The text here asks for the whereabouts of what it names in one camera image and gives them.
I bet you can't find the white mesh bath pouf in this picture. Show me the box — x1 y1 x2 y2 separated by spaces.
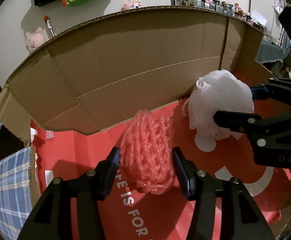
183 69 254 140

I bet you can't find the pink mesh bath pouf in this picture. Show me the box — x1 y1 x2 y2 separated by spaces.
120 109 175 195

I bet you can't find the dark green covered side table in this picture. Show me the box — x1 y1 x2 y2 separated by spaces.
255 39 284 64

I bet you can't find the blue plaid tablecloth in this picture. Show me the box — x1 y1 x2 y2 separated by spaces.
0 148 32 239

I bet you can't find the cardboard box red lining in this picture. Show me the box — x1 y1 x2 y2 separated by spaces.
0 7 291 239

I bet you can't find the pink plush toy behind box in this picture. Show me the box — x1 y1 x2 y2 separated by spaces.
121 0 141 11

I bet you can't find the pink plush bunny on wall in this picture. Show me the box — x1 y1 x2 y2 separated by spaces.
25 27 47 54

